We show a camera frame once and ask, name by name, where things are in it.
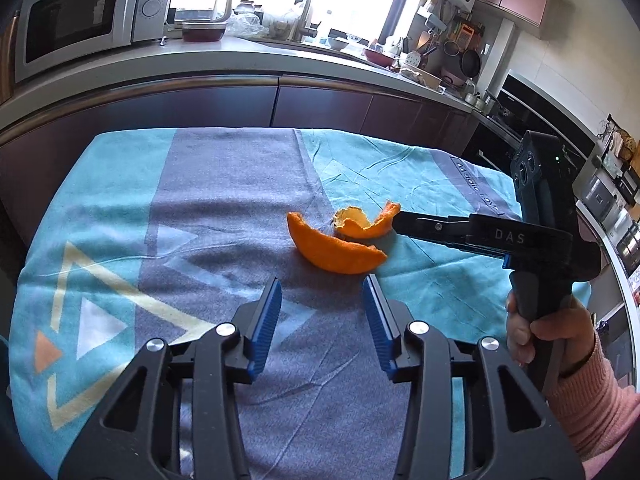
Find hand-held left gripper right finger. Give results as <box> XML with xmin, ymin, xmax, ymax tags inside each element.
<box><xmin>362</xmin><ymin>273</ymin><xmax>586</xmax><ymax>480</ymax></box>

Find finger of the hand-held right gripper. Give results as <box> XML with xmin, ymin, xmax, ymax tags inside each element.
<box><xmin>425</xmin><ymin>236</ymin><xmax>512</xmax><ymax>268</ymax></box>
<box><xmin>392</xmin><ymin>210</ymin><xmax>474</xmax><ymax>242</ymax></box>

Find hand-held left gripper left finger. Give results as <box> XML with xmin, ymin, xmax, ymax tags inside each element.
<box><xmin>57</xmin><ymin>277</ymin><xmax>284</xmax><ymax>480</ymax></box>

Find curled orange peel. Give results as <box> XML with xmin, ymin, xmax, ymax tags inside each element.
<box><xmin>332</xmin><ymin>201</ymin><xmax>402</xmax><ymax>241</ymax></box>

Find person's right forearm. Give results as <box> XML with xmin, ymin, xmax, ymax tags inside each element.
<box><xmin>546</xmin><ymin>332</ymin><xmax>640</xmax><ymax>480</ymax></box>

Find person's right hand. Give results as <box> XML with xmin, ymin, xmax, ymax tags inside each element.
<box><xmin>505</xmin><ymin>290</ymin><xmax>597</xmax><ymax>377</ymax></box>

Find metal storage shelf rack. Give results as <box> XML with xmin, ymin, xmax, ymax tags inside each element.
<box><xmin>574</xmin><ymin>114</ymin><xmax>640</xmax><ymax>308</ymax></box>

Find large orange peel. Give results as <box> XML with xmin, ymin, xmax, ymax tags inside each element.
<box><xmin>286</xmin><ymin>211</ymin><xmax>389</xmax><ymax>275</ymax></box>

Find metal cooking pot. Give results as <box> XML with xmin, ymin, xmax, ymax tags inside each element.
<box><xmin>464</xmin><ymin>91</ymin><xmax>497</xmax><ymax>112</ymax></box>

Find black built-in oven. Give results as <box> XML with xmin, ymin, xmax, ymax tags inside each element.
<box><xmin>461</xmin><ymin>72</ymin><xmax>597</xmax><ymax>203</ymax></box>

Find teal printed blanket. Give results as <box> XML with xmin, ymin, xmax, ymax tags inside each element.
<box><xmin>9</xmin><ymin>126</ymin><xmax>593</xmax><ymax>480</ymax></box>

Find dark brown kitchen cabinet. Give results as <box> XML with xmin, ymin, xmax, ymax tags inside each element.
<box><xmin>0</xmin><ymin>74</ymin><xmax>483</xmax><ymax>246</ymax></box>

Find black frying pan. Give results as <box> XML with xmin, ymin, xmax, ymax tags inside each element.
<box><xmin>459</xmin><ymin>49</ymin><xmax>483</xmax><ymax>79</ymax></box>

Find red bowl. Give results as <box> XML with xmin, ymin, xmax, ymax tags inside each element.
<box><xmin>362</xmin><ymin>47</ymin><xmax>402</xmax><ymax>67</ymax></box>

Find metal kitchen faucet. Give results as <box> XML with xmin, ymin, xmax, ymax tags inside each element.
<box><xmin>299</xmin><ymin>0</ymin><xmax>322</xmax><ymax>42</ymax></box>

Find grey kitchen counter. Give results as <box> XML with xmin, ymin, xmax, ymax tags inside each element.
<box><xmin>0</xmin><ymin>34</ymin><xmax>501</xmax><ymax>128</ymax></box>

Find clear plastic bag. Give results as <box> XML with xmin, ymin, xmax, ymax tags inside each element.
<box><xmin>229</xmin><ymin>9</ymin><xmax>267</xmax><ymax>38</ymax></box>

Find dark red food container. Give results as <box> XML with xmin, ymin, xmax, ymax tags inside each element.
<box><xmin>180</xmin><ymin>20</ymin><xmax>227</xmax><ymax>43</ymax></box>

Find glass electric kettle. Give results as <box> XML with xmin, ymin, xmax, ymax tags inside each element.
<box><xmin>173</xmin><ymin>0</ymin><xmax>234</xmax><ymax>27</ymax></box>

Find white microwave oven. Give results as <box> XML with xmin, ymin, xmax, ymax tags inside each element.
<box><xmin>12</xmin><ymin>0</ymin><xmax>172</xmax><ymax>84</ymax></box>

